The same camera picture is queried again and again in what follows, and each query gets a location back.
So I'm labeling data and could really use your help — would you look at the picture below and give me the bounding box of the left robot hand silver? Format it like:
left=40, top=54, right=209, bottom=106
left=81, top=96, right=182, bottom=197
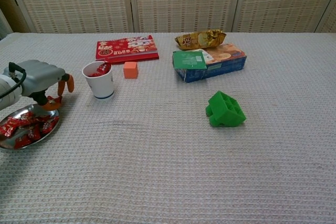
left=18, top=59, right=75, bottom=111

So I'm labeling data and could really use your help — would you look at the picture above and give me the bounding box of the round metal plate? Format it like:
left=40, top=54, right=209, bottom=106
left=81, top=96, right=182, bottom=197
left=0, top=104, right=60, bottom=151

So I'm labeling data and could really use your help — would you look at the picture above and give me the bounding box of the white paper cup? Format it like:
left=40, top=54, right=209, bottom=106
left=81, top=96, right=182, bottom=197
left=81, top=60, right=116, bottom=101

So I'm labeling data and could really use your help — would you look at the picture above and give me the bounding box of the brown folding screen panel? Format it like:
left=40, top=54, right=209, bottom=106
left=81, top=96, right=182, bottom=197
left=0, top=0, right=31, bottom=38

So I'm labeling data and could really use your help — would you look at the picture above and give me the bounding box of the woven folding screen panel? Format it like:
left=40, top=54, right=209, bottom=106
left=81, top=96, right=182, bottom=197
left=128, top=0, right=244, bottom=34
left=232, top=0, right=336, bottom=34
left=4, top=0, right=132, bottom=34
left=314, top=0, right=336, bottom=34

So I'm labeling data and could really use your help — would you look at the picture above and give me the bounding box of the red desk calendar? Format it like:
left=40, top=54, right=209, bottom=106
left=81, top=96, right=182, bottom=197
left=95, top=34, right=160, bottom=65

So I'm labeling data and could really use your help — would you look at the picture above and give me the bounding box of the orange cube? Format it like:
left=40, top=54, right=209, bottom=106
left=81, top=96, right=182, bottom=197
left=123, top=61, right=139, bottom=79

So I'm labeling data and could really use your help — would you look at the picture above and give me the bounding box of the white woven tablecloth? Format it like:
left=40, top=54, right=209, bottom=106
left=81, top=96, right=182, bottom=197
left=0, top=32, right=336, bottom=224

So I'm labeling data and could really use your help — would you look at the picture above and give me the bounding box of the gold snack bag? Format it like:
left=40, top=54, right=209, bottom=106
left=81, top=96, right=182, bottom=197
left=175, top=28, right=227, bottom=51

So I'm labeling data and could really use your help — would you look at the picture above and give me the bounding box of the blue biscuit box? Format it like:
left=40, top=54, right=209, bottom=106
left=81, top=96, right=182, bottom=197
left=172, top=43, right=248, bottom=83

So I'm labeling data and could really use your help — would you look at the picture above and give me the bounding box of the green building block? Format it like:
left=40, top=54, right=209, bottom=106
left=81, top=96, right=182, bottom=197
left=205, top=90, right=247, bottom=128

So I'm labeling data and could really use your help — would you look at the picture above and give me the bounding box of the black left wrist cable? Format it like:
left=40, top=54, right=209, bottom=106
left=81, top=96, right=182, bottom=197
left=0, top=62, right=27, bottom=99

